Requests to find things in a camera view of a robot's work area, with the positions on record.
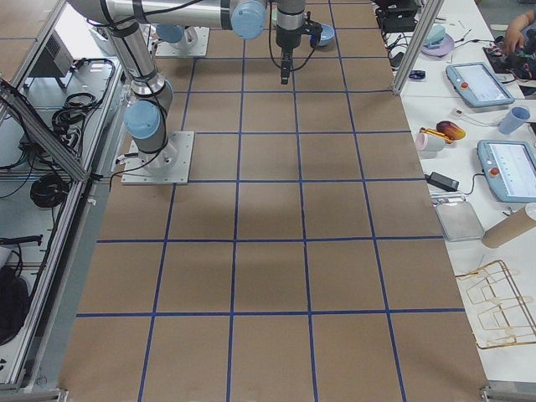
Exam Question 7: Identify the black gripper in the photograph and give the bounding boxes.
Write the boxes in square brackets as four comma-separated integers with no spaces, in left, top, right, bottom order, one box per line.
[276,25,302,85]

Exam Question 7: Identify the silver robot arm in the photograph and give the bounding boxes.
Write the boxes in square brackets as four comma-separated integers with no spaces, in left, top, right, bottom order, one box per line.
[70,1,270,170]
[156,24,198,44]

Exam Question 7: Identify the blue bowl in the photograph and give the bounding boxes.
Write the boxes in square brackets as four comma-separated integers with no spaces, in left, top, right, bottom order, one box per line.
[317,23,335,48]

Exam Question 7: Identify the person hand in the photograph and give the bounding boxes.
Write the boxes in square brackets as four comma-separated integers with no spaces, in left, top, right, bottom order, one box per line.
[502,30,524,54]

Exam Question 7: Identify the teal sponge block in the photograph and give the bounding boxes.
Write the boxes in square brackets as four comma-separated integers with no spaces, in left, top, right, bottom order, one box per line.
[424,24,446,48]

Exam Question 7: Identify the purple plate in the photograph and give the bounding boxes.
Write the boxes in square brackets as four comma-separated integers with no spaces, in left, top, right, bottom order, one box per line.
[420,34,455,58]

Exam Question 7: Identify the red yellow toy fruit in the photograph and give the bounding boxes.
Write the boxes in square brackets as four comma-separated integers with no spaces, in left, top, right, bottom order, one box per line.
[436,121,466,141]

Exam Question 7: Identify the far blue teach pendant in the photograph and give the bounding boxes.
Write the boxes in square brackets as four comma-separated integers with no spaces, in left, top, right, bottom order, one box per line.
[446,62,515,108]

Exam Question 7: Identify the blue teach pendant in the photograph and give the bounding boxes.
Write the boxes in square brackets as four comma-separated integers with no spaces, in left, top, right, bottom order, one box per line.
[477,140,535,203]
[446,62,515,108]

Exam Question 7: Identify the black power adapter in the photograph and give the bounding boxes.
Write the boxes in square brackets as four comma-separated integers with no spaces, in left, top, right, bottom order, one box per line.
[425,172,459,192]

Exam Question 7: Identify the grey electronics box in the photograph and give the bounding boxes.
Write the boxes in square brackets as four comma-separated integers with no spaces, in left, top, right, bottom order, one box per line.
[28,30,74,89]

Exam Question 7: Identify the light blue plastic cup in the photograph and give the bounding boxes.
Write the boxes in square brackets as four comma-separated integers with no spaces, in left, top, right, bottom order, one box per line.
[498,106,530,135]

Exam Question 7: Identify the silver metal tray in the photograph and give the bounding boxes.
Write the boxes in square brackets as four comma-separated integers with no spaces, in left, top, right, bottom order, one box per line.
[435,201,484,242]

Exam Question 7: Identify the near blue teach pendant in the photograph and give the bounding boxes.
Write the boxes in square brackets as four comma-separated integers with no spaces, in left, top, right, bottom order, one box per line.
[477,140,535,203]

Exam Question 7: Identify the cardboard tube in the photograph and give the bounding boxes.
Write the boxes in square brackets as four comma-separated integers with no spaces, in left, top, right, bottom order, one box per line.
[482,203,535,248]

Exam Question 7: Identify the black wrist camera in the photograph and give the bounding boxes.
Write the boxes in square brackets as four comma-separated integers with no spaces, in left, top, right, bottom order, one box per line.
[302,11,322,49]

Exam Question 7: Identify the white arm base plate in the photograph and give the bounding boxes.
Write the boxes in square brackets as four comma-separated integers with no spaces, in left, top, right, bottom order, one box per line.
[152,27,209,59]
[121,131,195,185]

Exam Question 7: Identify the aluminium frame post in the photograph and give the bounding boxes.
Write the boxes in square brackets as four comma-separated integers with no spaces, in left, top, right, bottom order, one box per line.
[392,0,444,95]

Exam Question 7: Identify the coiled black cables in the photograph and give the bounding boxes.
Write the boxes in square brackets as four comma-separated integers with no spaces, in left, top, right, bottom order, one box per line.
[51,92,100,146]

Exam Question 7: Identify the gold wire rack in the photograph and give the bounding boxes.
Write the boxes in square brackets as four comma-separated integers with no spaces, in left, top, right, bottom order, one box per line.
[456,260,535,350]

